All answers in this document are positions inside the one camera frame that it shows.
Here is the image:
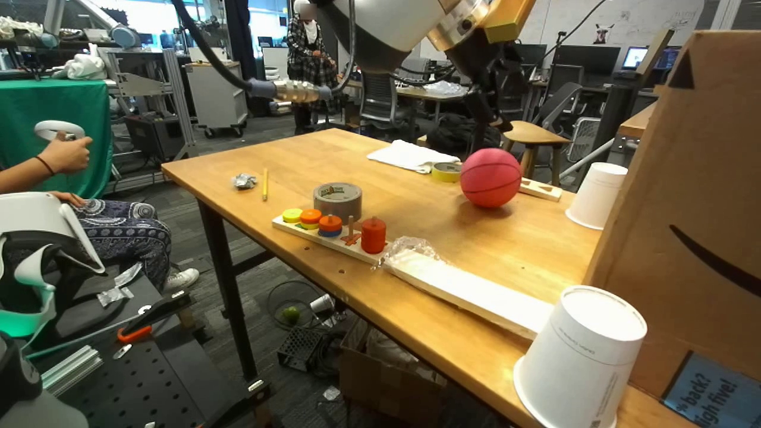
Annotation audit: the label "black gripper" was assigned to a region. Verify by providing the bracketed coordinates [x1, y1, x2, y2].
[449, 34, 524, 132]

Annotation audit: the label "pink mini basketball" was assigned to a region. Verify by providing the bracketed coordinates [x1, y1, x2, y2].
[459, 146, 524, 212]

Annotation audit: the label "white VR controller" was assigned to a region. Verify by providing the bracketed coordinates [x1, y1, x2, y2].
[31, 119, 89, 144]

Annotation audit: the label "operator forearm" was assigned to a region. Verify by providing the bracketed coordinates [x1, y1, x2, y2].
[0, 152, 53, 195]

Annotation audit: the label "operator hand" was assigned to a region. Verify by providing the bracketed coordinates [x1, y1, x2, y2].
[39, 132, 95, 176]

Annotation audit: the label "round wooden stool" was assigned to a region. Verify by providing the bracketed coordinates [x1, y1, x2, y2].
[499, 119, 571, 177]

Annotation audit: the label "yellow-green clear bowl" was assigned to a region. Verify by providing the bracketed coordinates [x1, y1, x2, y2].
[430, 160, 465, 186]

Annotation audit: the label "long wooden peg board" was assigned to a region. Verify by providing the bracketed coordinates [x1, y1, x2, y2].
[519, 176, 567, 201]

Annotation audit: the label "white folded paper sheet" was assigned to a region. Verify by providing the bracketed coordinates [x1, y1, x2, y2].
[364, 137, 462, 176]

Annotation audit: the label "white paper cup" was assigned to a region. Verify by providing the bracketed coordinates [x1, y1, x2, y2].
[565, 162, 631, 233]
[512, 282, 650, 428]

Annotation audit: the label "open laptop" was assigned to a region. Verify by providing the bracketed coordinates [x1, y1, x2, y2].
[619, 43, 685, 78]

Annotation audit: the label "white plastic-wrapped wooden plank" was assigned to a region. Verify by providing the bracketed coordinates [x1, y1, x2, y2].
[380, 243, 556, 343]

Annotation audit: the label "standing person plaid clothes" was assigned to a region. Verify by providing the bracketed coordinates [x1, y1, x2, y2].
[283, 0, 341, 135]

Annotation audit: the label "large brown cardboard box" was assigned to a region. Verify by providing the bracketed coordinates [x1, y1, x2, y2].
[586, 31, 761, 428]

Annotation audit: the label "white rolling cart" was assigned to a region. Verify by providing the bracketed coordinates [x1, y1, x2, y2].
[185, 57, 249, 137]

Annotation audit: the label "seated person patterned trousers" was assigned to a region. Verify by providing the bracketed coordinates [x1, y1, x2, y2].
[0, 152, 203, 295]

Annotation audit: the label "green cloth covered table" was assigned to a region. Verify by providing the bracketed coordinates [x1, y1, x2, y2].
[0, 78, 114, 199]

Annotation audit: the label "black perforated metal plate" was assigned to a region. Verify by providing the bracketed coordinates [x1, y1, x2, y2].
[58, 331, 265, 428]

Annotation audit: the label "white green plastic device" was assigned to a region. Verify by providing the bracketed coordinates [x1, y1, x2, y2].
[0, 189, 107, 343]

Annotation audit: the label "aluminium extrusion bar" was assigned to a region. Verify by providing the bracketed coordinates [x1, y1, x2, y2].
[39, 343, 104, 394]

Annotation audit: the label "tan wrist camera bar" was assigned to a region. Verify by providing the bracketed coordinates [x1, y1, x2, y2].
[425, 0, 538, 55]

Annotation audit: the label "tall orange ring stack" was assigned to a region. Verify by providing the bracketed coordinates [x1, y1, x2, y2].
[359, 217, 390, 256]

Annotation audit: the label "grey duct tape roll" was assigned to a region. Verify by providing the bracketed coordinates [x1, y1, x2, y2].
[311, 180, 364, 223]

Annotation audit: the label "orange ring stack blue base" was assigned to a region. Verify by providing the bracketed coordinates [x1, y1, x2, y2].
[316, 212, 345, 237]

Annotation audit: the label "orange ring stack green base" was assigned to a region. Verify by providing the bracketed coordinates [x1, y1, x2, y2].
[298, 206, 326, 231]

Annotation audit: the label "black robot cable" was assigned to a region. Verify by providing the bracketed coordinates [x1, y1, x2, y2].
[170, 0, 359, 107]

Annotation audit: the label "black metal table frame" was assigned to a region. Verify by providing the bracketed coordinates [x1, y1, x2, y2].
[192, 196, 271, 401]

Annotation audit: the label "black handled tool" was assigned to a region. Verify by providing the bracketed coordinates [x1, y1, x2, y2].
[116, 287, 192, 334]

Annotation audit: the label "orange handled tool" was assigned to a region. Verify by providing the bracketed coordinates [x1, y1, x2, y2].
[116, 320, 157, 347]

